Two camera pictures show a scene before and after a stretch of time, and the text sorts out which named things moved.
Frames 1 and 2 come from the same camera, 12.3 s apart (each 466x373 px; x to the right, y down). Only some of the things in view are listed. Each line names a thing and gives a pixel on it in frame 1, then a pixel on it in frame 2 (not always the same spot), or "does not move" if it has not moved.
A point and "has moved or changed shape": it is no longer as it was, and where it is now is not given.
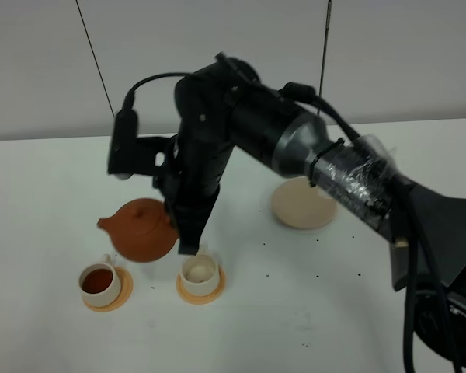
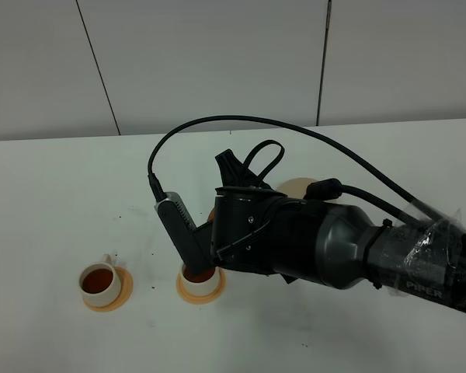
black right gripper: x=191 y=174 -> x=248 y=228
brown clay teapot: x=141 y=231 has moved or changed shape
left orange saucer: x=126 y=287 does not move
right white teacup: x=200 y=274 does not move
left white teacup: x=99 y=284 does not move
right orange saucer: x=196 y=299 does not move
